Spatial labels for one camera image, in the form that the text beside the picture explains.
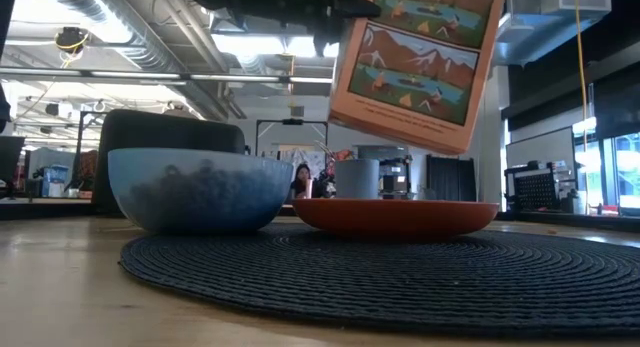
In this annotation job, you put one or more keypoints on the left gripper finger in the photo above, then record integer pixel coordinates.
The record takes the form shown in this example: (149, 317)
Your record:
(362, 7)

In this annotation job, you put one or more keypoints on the orange cereal box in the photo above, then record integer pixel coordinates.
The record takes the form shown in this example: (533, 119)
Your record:
(425, 77)

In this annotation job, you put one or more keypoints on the person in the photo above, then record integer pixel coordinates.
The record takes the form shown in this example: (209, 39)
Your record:
(302, 174)

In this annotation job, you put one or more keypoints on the light blue plastic cup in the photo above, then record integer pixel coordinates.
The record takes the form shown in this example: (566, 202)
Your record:
(357, 179)

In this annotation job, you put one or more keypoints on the ceiling strip light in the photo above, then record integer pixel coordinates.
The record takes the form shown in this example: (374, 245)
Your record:
(150, 76)

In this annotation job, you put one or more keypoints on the pink tumbler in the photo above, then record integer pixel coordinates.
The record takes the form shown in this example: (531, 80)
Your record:
(309, 188)

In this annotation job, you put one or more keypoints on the black curtain panel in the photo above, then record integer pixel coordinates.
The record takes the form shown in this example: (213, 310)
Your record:
(450, 179)

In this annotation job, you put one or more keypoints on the orange plate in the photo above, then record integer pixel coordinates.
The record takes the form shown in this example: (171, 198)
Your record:
(395, 219)

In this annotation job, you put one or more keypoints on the blue bowl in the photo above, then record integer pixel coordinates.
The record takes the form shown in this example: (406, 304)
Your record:
(200, 197)

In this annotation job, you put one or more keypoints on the black perforated panel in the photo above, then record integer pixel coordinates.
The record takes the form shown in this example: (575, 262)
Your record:
(537, 192)

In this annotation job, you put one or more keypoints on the dark round woven placemat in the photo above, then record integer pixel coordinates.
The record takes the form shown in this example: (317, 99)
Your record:
(400, 282)

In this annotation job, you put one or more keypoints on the blue storage bin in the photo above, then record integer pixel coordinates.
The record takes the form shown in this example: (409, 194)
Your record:
(55, 179)

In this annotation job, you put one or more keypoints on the black frame stand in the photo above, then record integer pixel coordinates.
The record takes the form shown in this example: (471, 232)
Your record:
(292, 121)

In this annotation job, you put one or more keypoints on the silver ventilation duct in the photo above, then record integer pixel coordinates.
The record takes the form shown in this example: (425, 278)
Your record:
(145, 42)

